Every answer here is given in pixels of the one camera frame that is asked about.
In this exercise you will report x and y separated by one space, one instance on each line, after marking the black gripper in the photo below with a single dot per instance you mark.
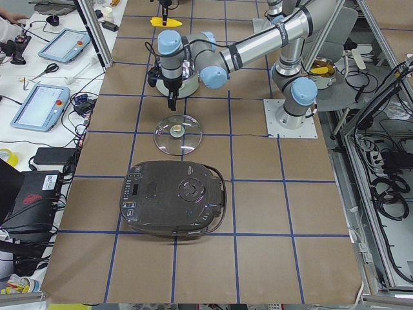
165 11
171 84

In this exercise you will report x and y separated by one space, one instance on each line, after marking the yellow corn cob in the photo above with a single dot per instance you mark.
159 22

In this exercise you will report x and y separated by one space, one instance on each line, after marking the glass pot lid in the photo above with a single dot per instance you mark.
178 135

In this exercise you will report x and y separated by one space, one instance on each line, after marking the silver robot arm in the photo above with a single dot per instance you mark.
293 22

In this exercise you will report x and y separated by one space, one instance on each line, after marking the black rice cooker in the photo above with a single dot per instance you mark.
173 198

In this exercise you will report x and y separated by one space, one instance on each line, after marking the upper blue teach pendant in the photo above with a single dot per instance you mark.
66 46

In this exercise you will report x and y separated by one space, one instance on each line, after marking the blue teach pendant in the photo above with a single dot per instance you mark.
66 46
42 108

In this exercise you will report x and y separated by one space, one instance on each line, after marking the lower blue teach pendant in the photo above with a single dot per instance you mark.
42 108

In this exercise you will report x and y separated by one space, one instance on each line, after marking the black power adapter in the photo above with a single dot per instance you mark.
53 156

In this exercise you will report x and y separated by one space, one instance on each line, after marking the bowl with yellow items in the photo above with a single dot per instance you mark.
323 73

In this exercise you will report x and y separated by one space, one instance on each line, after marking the grey office chair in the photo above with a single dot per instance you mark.
333 91

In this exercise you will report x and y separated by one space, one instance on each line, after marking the yellow tape roll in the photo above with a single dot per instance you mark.
9 157

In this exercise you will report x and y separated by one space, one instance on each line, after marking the aluminium frame post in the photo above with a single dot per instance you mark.
91 23

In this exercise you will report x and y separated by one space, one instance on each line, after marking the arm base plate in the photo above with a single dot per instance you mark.
282 125
261 24

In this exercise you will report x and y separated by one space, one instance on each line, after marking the black handled scissors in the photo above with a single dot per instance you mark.
51 68

